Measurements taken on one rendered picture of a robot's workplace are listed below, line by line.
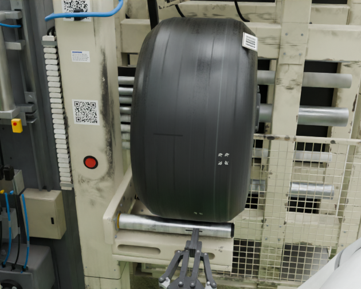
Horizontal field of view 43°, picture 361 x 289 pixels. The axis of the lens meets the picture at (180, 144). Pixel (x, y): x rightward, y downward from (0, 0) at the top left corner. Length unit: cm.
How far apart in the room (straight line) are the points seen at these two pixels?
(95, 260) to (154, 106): 69
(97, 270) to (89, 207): 25
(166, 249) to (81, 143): 40
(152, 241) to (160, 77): 51
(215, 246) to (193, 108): 46
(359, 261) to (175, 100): 75
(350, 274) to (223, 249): 99
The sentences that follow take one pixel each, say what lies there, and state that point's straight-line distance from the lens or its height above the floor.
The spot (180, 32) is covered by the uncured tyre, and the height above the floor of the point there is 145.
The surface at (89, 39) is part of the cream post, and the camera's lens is 127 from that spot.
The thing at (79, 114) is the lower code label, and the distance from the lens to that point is 135.
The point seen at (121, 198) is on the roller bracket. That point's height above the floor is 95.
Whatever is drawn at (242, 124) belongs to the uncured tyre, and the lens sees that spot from 109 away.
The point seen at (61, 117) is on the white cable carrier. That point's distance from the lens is 138.
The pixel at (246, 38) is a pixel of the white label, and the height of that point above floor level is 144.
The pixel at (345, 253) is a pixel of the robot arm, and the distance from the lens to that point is 55.
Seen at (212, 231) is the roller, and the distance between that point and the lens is 135.
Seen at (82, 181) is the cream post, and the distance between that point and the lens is 144.
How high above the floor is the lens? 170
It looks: 26 degrees down
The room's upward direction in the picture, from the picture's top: straight up
